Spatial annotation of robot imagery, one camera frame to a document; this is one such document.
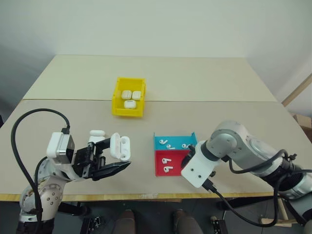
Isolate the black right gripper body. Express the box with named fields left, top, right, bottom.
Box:
left=180, top=144, right=196, bottom=173

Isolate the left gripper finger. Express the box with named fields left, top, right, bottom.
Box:
left=91, top=160, right=133, bottom=182
left=93, top=136, right=113, bottom=157

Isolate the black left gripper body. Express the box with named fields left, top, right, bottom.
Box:
left=72, top=142, right=106, bottom=180

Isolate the yellow plastic bin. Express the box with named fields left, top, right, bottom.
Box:
left=111, top=77, right=147, bottom=118

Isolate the blue and red tray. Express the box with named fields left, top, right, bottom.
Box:
left=153, top=131, right=198, bottom=176

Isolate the black floor device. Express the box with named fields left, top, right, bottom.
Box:
left=82, top=214, right=103, bottom=234
left=210, top=215, right=226, bottom=234

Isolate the cardboard box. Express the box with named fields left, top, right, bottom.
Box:
left=292, top=113, right=312, bottom=144

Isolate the wooden beam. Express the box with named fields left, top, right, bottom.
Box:
left=282, top=73, right=312, bottom=107

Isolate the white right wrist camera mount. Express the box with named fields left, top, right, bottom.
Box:
left=180, top=140, right=216, bottom=189

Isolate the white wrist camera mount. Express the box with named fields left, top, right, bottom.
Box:
left=47, top=131, right=75, bottom=166
left=180, top=140, right=216, bottom=189

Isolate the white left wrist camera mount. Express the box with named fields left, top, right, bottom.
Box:
left=47, top=131, right=75, bottom=166

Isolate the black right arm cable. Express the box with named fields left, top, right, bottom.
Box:
left=201, top=149, right=312, bottom=229

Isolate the wooden frame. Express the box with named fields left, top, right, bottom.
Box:
left=259, top=194, right=298, bottom=225

